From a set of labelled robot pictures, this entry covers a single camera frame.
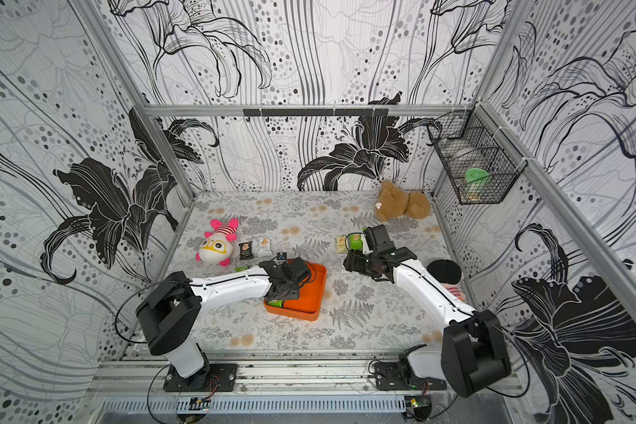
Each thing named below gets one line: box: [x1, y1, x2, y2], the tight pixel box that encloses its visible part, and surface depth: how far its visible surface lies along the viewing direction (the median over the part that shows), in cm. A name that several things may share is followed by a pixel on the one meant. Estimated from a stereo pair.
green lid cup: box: [464, 167, 492, 201], surface depth 81 cm
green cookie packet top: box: [348, 233, 364, 250], surface depth 104 cm
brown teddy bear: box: [374, 179, 432, 222], surface depth 107 cm
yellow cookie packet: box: [334, 234, 349, 254], surface depth 104 cm
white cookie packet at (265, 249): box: [257, 236, 273, 258], surface depth 102 cm
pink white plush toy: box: [195, 218, 240, 268], surface depth 97 cm
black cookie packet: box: [238, 241, 254, 261], surface depth 100 cm
